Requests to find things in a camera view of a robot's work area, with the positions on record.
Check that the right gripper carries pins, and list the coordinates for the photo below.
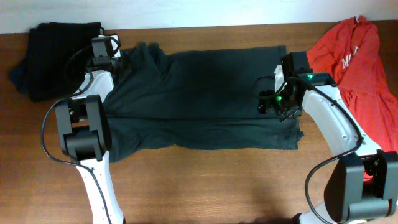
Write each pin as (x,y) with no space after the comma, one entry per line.
(288,112)

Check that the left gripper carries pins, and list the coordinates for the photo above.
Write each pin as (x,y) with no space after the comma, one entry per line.
(101,61)

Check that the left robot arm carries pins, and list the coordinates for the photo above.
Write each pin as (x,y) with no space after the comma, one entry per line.
(84,132)

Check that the red t-shirt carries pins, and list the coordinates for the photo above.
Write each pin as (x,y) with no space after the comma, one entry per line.
(349,52)

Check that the folded black clothes stack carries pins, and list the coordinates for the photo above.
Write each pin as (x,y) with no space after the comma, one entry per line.
(55,59)

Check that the dark green t-shirt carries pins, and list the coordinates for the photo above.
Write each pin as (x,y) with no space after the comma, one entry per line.
(204,100)

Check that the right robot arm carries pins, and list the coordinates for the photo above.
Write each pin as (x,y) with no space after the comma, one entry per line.
(363,185)

